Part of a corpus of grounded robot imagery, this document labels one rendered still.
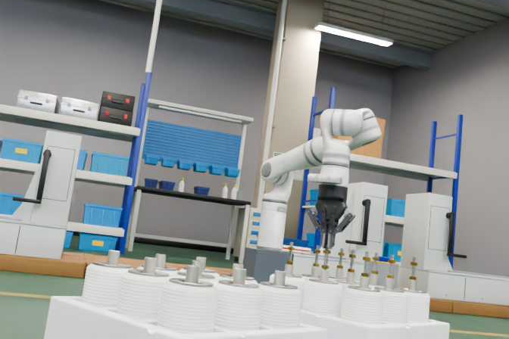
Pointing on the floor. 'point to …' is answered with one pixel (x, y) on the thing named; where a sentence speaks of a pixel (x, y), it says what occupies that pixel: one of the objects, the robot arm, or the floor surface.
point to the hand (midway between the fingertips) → (327, 241)
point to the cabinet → (247, 230)
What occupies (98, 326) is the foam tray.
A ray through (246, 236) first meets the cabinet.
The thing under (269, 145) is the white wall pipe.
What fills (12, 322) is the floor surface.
